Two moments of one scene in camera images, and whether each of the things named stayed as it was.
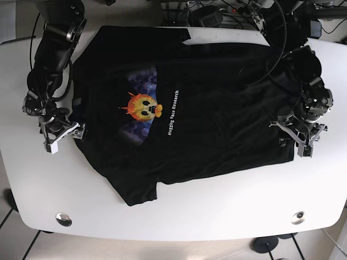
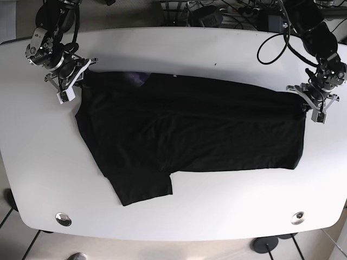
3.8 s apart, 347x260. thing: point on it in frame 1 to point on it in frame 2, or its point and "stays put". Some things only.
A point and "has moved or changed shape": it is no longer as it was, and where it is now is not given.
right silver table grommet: (298, 218) stays put
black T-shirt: (156, 111) has moved or changed shape
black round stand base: (264, 244) stays put
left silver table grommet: (64, 219) stays put
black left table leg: (13, 204) stays put
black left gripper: (52, 129) to (64, 66)
